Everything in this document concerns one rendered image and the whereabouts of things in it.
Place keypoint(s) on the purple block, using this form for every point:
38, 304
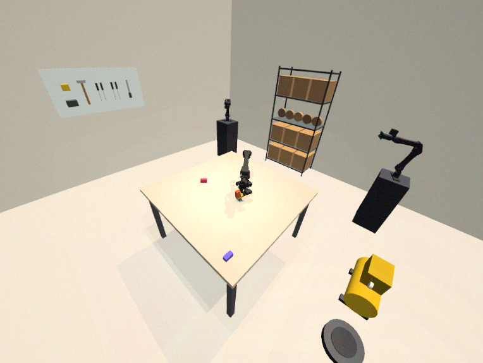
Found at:
228, 256

